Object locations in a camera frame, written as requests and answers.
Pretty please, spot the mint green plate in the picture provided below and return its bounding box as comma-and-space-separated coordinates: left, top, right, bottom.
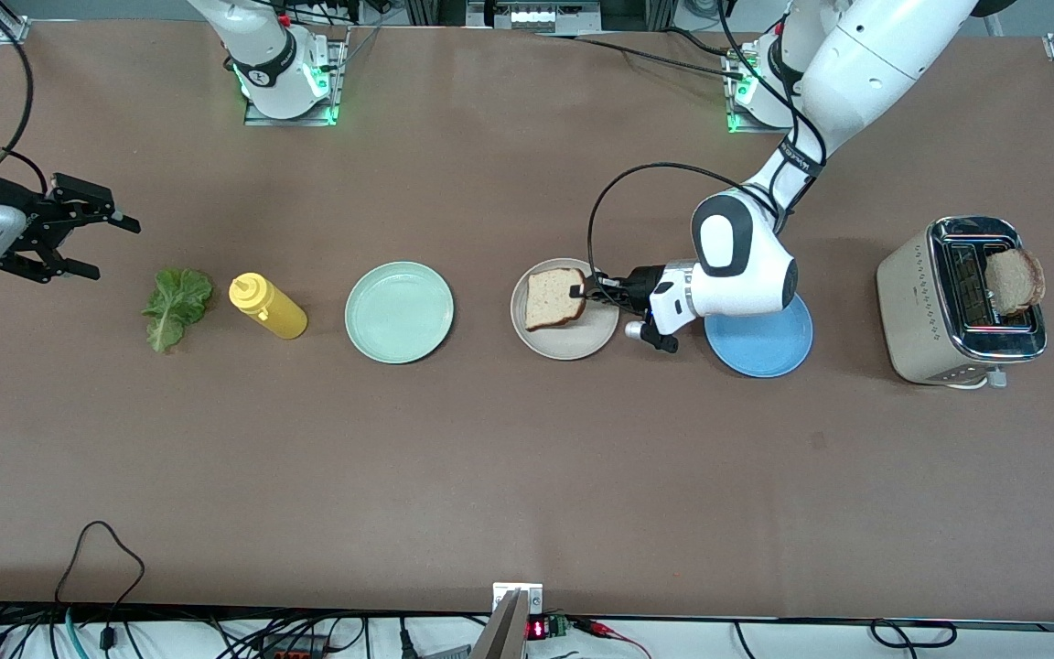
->
345, 262, 455, 364

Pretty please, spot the red wire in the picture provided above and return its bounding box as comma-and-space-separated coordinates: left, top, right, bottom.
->
573, 618, 651, 659

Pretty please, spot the blue plate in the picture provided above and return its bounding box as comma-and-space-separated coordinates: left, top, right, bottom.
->
704, 291, 814, 378

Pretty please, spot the thin black looped cable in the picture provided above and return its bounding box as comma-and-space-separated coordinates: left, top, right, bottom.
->
54, 522, 145, 651

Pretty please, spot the short black table cable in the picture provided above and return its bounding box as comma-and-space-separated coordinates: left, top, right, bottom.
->
662, 26, 733, 59

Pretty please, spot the black oval coiled cable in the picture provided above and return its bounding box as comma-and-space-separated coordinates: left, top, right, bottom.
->
870, 619, 958, 649

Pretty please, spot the grey metal bar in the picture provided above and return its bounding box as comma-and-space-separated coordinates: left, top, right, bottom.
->
469, 590, 529, 659

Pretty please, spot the long black table cable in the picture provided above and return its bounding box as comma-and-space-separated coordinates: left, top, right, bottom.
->
534, 31, 747, 81

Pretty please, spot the beige chrome toaster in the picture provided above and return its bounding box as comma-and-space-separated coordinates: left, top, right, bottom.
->
876, 216, 1048, 390

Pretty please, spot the round-topped bread slice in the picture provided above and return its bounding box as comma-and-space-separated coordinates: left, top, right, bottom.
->
985, 247, 1047, 318

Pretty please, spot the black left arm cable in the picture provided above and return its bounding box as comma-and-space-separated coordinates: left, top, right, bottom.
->
587, 0, 828, 292

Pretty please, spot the white metal edge bracket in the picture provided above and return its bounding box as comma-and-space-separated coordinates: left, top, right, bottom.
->
492, 582, 544, 616

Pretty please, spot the flat-bottomed bread slice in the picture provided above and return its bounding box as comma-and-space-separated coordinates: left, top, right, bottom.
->
525, 267, 588, 332

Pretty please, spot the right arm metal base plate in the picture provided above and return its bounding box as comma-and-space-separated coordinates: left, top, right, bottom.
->
243, 26, 350, 126

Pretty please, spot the white lit control unit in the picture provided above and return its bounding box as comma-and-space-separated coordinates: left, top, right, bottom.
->
466, 0, 601, 31

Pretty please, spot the beige plate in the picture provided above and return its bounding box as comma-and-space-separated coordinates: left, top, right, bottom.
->
511, 258, 620, 361

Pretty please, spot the green lettuce leaf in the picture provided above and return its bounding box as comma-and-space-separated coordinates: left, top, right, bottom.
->
142, 268, 214, 354

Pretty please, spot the yellow mustard squeeze bottle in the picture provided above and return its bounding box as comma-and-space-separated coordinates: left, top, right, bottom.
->
229, 273, 308, 340

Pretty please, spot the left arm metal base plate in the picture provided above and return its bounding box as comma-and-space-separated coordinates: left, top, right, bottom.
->
724, 41, 795, 135

